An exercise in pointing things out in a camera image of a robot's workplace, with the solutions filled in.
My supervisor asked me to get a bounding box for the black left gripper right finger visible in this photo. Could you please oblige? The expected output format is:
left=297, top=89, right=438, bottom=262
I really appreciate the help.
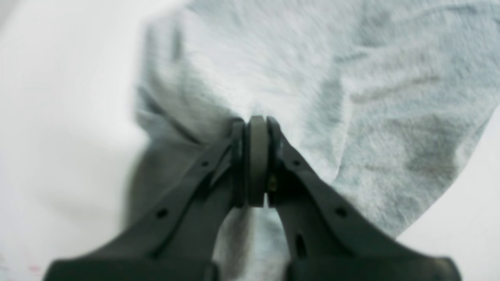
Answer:
left=248, top=116, right=461, bottom=281

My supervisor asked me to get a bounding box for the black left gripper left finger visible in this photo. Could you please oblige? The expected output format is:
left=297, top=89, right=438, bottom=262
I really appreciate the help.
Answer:
left=43, top=119, right=245, bottom=281

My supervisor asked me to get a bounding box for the grey T-shirt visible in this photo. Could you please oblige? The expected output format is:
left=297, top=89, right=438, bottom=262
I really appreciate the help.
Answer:
left=125, top=0, right=500, bottom=281

